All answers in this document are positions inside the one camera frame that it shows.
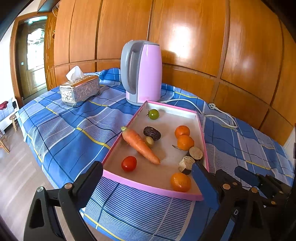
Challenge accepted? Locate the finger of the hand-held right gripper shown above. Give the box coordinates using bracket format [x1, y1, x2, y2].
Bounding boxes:
[234, 166, 291, 205]

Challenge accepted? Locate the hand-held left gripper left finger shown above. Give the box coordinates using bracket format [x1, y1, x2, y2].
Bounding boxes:
[23, 161, 104, 241]

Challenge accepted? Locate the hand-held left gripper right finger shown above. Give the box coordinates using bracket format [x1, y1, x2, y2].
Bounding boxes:
[191, 162, 271, 241]

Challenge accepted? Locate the orange tangerine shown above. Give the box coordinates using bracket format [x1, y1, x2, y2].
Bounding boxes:
[177, 135, 195, 151]
[175, 125, 190, 139]
[171, 172, 191, 193]

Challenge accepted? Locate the red tomato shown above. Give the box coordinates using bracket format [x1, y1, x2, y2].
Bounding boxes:
[121, 156, 137, 172]

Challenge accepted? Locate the pink shallow tray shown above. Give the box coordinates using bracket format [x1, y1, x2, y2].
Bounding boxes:
[102, 100, 209, 201]

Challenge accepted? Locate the orange carrot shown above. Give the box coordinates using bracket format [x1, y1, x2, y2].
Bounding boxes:
[121, 127, 161, 165]

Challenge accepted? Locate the dark purple passion fruit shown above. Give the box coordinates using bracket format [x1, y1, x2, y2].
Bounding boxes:
[143, 126, 162, 141]

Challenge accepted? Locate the blue plaid tablecloth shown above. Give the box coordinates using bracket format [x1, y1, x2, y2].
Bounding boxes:
[18, 68, 295, 241]

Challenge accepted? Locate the silver embossed tissue box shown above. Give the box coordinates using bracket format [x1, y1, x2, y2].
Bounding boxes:
[59, 75, 100, 107]

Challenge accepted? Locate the small wooden stool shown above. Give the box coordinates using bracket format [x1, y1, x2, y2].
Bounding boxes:
[9, 113, 19, 132]

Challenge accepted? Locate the white tissue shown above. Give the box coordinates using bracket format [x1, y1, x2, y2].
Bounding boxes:
[66, 66, 85, 80]

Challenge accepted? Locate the white furniture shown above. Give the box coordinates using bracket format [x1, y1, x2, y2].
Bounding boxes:
[0, 97, 20, 132]

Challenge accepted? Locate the pink electric kettle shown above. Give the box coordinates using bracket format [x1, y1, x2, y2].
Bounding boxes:
[121, 40, 162, 106]

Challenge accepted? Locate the wooden door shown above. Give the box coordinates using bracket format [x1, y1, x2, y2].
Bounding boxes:
[10, 15, 55, 100]

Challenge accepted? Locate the wooden wardrobe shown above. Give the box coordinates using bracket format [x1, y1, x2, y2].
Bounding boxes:
[44, 0, 296, 146]

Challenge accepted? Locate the white power cord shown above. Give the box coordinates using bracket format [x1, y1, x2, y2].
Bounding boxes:
[159, 98, 238, 128]

